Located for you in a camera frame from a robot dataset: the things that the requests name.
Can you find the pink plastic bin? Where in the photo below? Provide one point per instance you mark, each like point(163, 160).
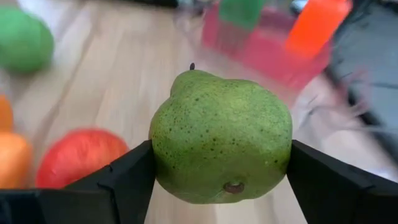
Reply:
point(264, 53)

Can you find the orange fruit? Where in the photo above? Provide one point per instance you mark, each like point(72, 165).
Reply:
point(5, 113)

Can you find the orange plastic water bottle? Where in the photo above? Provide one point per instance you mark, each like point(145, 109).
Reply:
point(317, 28)

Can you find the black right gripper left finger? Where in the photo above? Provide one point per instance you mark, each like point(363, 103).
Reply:
point(102, 199)

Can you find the red apple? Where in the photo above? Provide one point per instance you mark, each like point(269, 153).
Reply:
point(81, 155)

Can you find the green plastic water bottle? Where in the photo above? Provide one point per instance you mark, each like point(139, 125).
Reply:
point(241, 12)

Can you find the yellow mango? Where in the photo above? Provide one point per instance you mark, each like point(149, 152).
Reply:
point(14, 160)

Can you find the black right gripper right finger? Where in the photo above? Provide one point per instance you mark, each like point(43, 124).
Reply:
point(342, 199)

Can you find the green speckled pear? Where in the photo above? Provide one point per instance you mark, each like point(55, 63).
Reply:
point(217, 133)

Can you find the green apple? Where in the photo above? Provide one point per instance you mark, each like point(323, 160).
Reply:
point(25, 40)

